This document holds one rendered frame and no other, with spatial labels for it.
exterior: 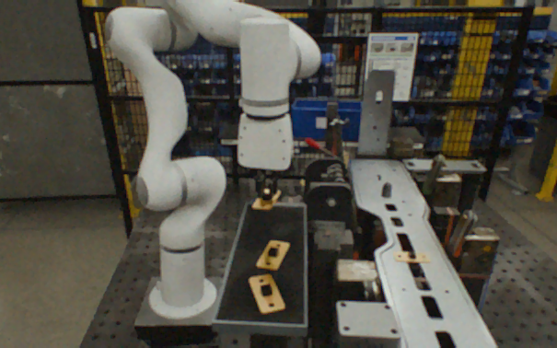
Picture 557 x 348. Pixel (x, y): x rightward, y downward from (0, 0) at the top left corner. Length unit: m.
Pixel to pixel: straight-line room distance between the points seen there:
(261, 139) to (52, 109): 2.63
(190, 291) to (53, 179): 2.45
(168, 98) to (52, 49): 2.17
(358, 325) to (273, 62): 0.45
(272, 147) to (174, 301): 0.62
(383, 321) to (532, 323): 0.83
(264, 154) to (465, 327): 0.52
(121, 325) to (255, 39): 0.96
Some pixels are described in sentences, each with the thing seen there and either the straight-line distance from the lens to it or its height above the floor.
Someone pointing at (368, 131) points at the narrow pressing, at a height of 1.09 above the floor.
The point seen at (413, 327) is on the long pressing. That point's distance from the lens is 0.88.
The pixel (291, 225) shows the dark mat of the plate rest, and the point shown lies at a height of 1.16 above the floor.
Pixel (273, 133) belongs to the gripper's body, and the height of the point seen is 1.37.
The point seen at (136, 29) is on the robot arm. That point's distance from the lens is 1.04.
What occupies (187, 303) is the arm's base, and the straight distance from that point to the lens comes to 1.20.
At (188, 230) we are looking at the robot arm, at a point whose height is 1.03.
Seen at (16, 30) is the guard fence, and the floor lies 1.38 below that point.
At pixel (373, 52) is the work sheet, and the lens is 1.89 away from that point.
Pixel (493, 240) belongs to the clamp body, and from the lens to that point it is 1.14.
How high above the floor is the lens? 1.59
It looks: 25 degrees down
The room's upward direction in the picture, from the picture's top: straight up
